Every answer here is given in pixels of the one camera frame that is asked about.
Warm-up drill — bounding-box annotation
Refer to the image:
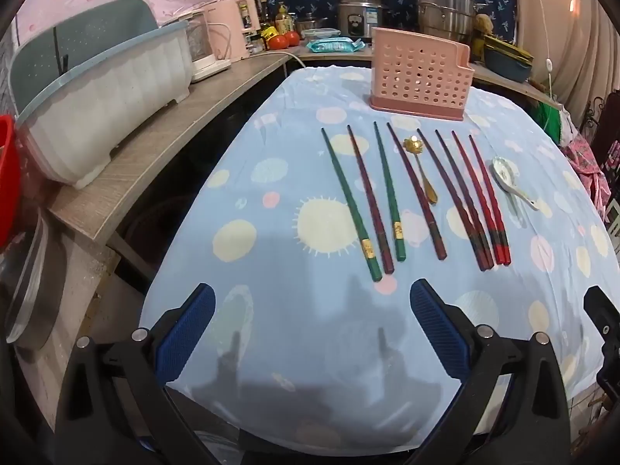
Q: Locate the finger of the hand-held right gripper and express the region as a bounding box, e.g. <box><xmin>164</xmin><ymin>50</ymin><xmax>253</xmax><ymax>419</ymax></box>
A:
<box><xmin>582</xmin><ymin>286</ymin><xmax>620</xmax><ymax>400</ymax></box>

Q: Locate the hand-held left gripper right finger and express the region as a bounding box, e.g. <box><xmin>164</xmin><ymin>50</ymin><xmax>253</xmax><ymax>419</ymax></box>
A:
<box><xmin>404</xmin><ymin>278</ymin><xmax>573</xmax><ymax>465</ymax></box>

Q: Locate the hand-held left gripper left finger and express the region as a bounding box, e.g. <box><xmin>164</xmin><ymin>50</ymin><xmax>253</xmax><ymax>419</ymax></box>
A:
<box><xmin>55</xmin><ymin>282</ymin><xmax>217</xmax><ymax>465</ymax></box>

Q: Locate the dark red chopstick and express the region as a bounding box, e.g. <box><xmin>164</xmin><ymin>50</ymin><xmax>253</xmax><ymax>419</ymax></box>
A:
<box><xmin>417</xmin><ymin>129</ymin><xmax>489</xmax><ymax>272</ymax></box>
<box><xmin>435</xmin><ymin>130</ymin><xmax>495</xmax><ymax>270</ymax></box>
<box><xmin>386</xmin><ymin>122</ymin><xmax>447</xmax><ymax>260</ymax></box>
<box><xmin>346</xmin><ymin>125</ymin><xmax>395</xmax><ymax>274</ymax></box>

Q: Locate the bright red chopstick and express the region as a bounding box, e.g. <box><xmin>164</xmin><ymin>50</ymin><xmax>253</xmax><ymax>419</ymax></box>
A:
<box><xmin>469</xmin><ymin>136</ymin><xmax>512</xmax><ymax>266</ymax></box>
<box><xmin>452</xmin><ymin>131</ymin><xmax>503</xmax><ymax>266</ymax></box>

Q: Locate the gold flower spoon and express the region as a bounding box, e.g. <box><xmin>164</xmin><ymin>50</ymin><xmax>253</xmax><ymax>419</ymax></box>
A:
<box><xmin>404</xmin><ymin>136</ymin><xmax>439</xmax><ymax>205</ymax></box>

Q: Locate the white ceramic spoon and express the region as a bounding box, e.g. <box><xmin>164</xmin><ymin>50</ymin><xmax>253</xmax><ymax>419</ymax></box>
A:
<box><xmin>491</xmin><ymin>156</ymin><xmax>540</xmax><ymax>212</ymax></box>

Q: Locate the pink perforated utensil basket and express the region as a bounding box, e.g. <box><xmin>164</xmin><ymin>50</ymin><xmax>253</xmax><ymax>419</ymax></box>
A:
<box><xmin>369</xmin><ymin>26</ymin><xmax>474</xmax><ymax>122</ymax></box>

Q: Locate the light blue dotted tablecloth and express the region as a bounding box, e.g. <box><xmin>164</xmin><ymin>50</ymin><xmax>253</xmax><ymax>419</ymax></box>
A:
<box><xmin>139</xmin><ymin>65</ymin><xmax>614</xmax><ymax>454</ymax></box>

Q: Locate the pink floral cloth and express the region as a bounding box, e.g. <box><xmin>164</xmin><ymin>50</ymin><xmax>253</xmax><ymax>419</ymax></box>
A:
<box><xmin>564</xmin><ymin>134</ymin><xmax>620</xmax><ymax>220</ymax></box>

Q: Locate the grey metal basin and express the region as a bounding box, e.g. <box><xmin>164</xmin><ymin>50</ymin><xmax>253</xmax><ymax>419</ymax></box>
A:
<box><xmin>4</xmin><ymin>212</ymin><xmax>50</xmax><ymax>350</ymax></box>

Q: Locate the dark metal chair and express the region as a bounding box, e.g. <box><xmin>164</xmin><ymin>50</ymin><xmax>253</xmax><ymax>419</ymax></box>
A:
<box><xmin>584</xmin><ymin>91</ymin><xmax>620</xmax><ymax>176</ymax></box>

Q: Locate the green bag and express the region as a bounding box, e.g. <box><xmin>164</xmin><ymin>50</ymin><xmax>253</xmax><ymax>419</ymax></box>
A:
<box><xmin>541</xmin><ymin>103</ymin><xmax>578</xmax><ymax>147</ymax></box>

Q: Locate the wood-grain counter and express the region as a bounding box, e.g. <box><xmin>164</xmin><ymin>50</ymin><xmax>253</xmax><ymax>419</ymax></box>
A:
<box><xmin>48</xmin><ymin>46</ymin><xmax>565</xmax><ymax>246</ymax></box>

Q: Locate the red plastic bucket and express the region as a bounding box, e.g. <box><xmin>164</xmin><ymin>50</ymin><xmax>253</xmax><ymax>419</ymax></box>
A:
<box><xmin>0</xmin><ymin>115</ymin><xmax>23</xmax><ymax>249</ymax></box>

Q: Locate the white and blue dish drainer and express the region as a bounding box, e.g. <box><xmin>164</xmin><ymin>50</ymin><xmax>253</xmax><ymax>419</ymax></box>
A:
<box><xmin>7</xmin><ymin>0</ymin><xmax>193</xmax><ymax>189</ymax></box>

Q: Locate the blue basin with yellow rim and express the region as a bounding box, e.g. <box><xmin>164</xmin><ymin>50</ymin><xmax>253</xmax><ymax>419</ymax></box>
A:
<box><xmin>481</xmin><ymin>34</ymin><xmax>534</xmax><ymax>83</ymax></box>

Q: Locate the glass kettle with white base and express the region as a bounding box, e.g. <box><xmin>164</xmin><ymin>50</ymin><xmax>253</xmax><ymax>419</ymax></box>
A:
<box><xmin>184</xmin><ymin>11</ymin><xmax>232</xmax><ymax>83</ymax></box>

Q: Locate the beige curtain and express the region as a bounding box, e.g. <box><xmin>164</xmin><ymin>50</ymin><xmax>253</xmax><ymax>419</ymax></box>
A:
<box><xmin>508</xmin><ymin>0</ymin><xmax>620</xmax><ymax>127</ymax></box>

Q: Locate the blue wet wipes packet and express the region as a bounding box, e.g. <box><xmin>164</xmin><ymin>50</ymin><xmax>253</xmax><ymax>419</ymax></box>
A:
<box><xmin>305</xmin><ymin>38</ymin><xmax>365</xmax><ymax>54</ymax></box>

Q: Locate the pink kitchen appliance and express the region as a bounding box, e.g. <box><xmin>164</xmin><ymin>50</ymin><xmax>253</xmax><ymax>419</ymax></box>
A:
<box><xmin>206</xmin><ymin>0</ymin><xmax>260</xmax><ymax>64</ymax></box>

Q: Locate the stainless steel steamer pot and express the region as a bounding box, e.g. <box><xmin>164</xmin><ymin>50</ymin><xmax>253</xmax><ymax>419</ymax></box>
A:
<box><xmin>414</xmin><ymin>0</ymin><xmax>478</xmax><ymax>45</ymax></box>

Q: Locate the yellow label bottle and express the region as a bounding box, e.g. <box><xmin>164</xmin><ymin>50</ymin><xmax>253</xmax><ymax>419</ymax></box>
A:
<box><xmin>274</xmin><ymin>4</ymin><xmax>296</xmax><ymax>36</ymax></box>

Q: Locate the silver rice cooker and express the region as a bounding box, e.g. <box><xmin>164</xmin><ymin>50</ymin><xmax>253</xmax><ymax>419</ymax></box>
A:
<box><xmin>336</xmin><ymin>0</ymin><xmax>389</xmax><ymax>40</ymax></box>

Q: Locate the white cable with switch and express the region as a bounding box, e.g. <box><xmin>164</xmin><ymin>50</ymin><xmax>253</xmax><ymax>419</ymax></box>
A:
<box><xmin>525</xmin><ymin>0</ymin><xmax>559</xmax><ymax>98</ymax></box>

